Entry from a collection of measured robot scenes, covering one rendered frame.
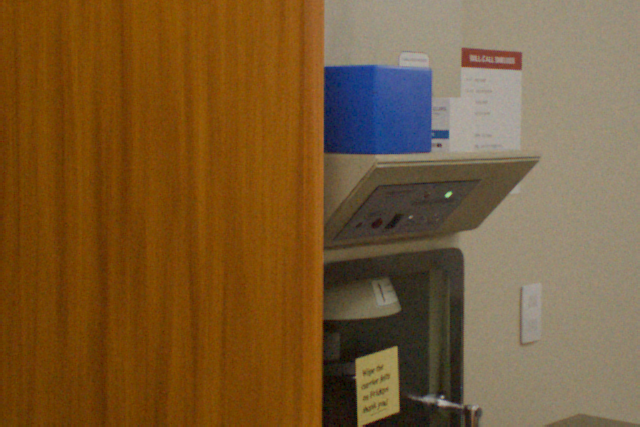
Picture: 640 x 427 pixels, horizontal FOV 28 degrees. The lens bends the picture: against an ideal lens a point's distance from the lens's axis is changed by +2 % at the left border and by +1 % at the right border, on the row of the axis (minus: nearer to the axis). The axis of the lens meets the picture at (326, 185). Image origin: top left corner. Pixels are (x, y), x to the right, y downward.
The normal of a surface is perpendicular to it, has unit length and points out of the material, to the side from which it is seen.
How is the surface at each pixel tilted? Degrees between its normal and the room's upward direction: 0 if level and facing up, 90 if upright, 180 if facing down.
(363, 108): 90
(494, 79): 90
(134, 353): 90
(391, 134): 90
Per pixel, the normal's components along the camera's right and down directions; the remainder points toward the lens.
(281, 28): -0.64, 0.04
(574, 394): 0.77, 0.04
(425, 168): 0.54, 0.73
